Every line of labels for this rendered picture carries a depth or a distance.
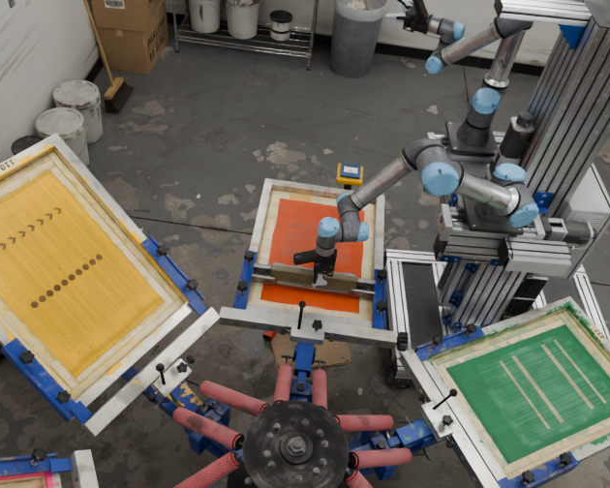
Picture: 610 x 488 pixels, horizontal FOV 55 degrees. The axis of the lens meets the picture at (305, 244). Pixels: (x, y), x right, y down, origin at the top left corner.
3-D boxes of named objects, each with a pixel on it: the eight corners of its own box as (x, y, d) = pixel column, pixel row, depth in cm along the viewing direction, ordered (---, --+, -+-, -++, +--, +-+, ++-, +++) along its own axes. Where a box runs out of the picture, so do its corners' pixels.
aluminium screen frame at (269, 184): (264, 183, 289) (265, 177, 286) (382, 200, 289) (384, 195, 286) (235, 315, 237) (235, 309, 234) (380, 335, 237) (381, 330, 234)
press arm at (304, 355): (298, 335, 228) (299, 328, 224) (314, 338, 228) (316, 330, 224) (293, 375, 217) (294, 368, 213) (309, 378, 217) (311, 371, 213)
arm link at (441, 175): (533, 187, 230) (428, 138, 204) (548, 214, 220) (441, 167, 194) (510, 206, 237) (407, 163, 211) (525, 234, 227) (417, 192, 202)
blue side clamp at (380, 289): (372, 277, 258) (375, 266, 253) (382, 279, 258) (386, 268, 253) (369, 334, 238) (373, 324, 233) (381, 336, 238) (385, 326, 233)
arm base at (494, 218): (505, 199, 252) (514, 182, 245) (513, 225, 242) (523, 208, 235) (472, 197, 251) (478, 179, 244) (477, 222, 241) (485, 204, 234)
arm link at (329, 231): (343, 229, 217) (320, 230, 215) (339, 250, 225) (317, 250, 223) (339, 214, 222) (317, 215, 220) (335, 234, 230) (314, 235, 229)
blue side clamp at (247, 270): (245, 259, 258) (246, 248, 253) (257, 260, 258) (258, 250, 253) (232, 315, 238) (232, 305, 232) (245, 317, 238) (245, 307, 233)
